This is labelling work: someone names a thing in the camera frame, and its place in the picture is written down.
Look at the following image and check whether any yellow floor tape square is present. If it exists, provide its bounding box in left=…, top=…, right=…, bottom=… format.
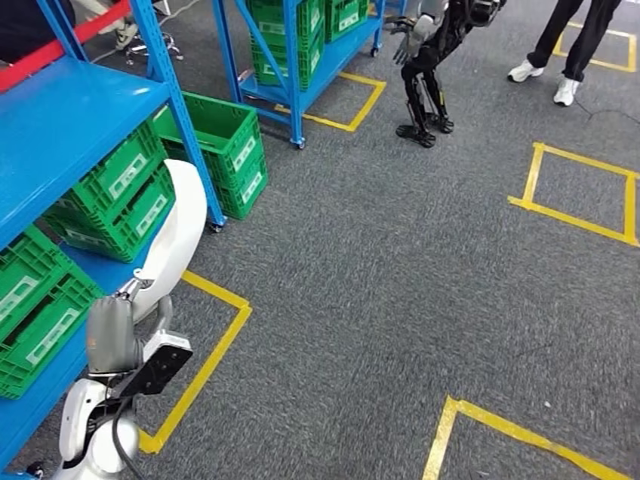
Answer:
left=552, top=19, right=638, bottom=74
left=507, top=140, right=640, bottom=248
left=422, top=395, right=633, bottom=480
left=273, top=71, right=387, bottom=134
left=137, top=270, right=254, bottom=456

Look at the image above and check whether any red barrier belt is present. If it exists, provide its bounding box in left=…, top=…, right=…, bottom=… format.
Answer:
left=0, top=0, right=132, bottom=94

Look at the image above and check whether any blue metal shelf rack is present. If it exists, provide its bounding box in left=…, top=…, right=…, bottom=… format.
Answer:
left=0, top=0, right=229, bottom=480
left=212, top=0, right=408, bottom=150

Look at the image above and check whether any black humanoid robot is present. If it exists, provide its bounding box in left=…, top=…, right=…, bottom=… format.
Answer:
left=385, top=0, right=506, bottom=148

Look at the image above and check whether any black round stool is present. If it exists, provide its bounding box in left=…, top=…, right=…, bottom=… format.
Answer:
left=125, top=29, right=184, bottom=66

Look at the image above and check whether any white curved plastic part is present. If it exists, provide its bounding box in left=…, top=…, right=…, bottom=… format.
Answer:
left=131, top=158, right=208, bottom=325

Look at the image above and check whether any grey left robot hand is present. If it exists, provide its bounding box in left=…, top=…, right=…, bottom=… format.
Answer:
left=85, top=278, right=174, bottom=376

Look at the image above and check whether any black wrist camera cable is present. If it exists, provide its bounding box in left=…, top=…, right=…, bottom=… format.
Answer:
left=110, top=396, right=146, bottom=480

